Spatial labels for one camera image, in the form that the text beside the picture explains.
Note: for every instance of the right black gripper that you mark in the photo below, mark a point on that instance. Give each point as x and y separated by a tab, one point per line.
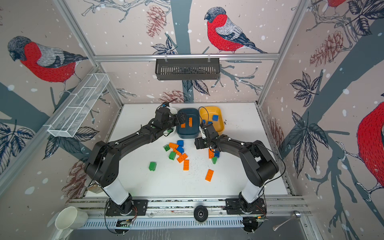
200	142

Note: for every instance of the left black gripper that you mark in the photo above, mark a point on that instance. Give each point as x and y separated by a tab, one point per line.
182	119

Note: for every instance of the dark teal plastic bin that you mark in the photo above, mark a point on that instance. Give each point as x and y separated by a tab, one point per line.
189	132

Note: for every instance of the yellow plastic bin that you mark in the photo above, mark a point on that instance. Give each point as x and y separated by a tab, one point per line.
212	115

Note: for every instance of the white plastic bin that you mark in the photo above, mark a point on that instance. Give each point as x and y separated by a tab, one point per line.
173	113

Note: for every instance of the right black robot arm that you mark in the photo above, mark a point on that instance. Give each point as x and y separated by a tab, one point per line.
259	165

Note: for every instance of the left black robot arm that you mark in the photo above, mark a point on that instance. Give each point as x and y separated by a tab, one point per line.
103	165

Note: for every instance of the blue lego brick center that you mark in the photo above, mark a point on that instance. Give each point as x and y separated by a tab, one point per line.
180	149

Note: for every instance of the orange lego brick tilted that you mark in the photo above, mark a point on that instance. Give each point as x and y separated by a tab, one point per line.
183	157

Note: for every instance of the orange lego brick lower middle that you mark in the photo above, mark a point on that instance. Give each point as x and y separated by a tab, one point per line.
186	165

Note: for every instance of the orange lego brick lone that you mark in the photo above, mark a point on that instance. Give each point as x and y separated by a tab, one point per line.
209	175

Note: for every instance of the green lego brick lone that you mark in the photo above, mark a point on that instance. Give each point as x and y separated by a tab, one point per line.
152	166

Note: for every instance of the black round knob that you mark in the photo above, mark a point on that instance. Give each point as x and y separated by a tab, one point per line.
201	214

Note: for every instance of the glass spice jar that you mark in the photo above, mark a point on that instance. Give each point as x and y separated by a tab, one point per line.
94	188

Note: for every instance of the metal spoon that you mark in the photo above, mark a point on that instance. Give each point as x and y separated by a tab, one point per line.
296	215

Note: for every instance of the white ceramic mug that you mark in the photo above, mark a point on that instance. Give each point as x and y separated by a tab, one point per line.
71	218

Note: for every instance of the black wire wall basket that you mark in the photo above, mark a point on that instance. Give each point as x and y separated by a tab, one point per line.
188	69

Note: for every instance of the white mesh wall shelf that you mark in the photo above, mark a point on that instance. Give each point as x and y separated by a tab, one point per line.
75	112

